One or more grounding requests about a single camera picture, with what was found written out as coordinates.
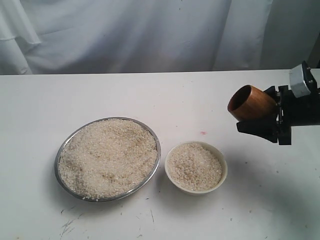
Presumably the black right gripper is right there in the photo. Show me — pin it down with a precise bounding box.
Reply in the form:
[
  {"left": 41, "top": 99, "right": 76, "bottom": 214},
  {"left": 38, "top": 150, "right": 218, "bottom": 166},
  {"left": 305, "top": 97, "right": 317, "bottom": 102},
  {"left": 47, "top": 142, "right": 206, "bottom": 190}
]
[{"left": 236, "top": 85, "right": 320, "bottom": 146}]

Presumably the white backdrop cloth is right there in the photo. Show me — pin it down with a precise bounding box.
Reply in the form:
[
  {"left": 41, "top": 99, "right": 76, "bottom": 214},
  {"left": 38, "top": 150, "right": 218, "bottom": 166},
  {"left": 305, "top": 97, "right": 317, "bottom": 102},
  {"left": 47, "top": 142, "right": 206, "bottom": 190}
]
[{"left": 0, "top": 0, "right": 320, "bottom": 75}]

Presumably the brown wooden cup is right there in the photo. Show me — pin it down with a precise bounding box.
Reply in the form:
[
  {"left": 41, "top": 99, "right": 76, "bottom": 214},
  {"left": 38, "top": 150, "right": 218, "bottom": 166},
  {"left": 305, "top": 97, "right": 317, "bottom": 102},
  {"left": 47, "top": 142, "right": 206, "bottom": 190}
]
[{"left": 227, "top": 85, "right": 276, "bottom": 121}]

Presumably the metal plate of rice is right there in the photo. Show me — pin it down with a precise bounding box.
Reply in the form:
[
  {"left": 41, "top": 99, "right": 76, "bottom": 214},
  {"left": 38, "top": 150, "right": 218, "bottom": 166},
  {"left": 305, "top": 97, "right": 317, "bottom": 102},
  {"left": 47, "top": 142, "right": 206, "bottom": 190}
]
[{"left": 54, "top": 117, "right": 161, "bottom": 202}]

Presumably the small white rice bowl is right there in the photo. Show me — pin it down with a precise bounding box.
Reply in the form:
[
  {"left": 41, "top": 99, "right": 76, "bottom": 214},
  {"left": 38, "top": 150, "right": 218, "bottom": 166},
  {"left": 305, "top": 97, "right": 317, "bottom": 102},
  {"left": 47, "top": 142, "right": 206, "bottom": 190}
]
[{"left": 164, "top": 141, "right": 228, "bottom": 196}]

